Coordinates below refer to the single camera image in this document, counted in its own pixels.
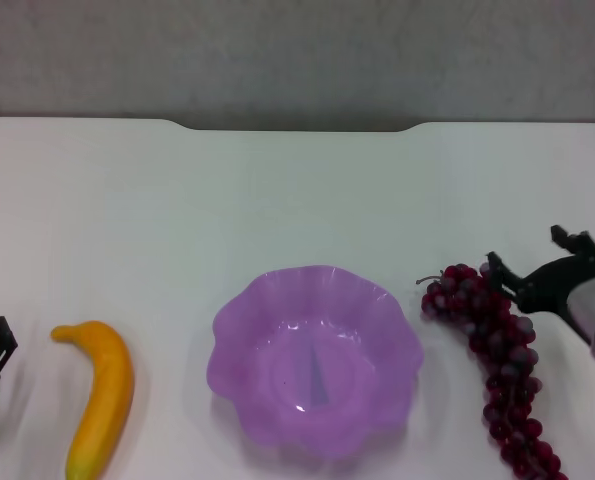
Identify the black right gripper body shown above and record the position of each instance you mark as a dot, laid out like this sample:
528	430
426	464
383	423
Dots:
552	285

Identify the bunch of red grapes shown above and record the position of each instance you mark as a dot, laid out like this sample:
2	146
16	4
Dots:
502	350

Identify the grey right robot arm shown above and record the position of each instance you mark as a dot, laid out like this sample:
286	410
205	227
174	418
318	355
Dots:
594	305

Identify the purple scalloped plastic plate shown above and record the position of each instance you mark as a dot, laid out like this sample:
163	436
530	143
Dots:
277	350

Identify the yellow banana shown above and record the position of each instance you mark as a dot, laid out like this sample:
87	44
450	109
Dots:
107	380

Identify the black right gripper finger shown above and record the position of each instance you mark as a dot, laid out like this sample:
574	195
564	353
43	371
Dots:
584	245
502	275

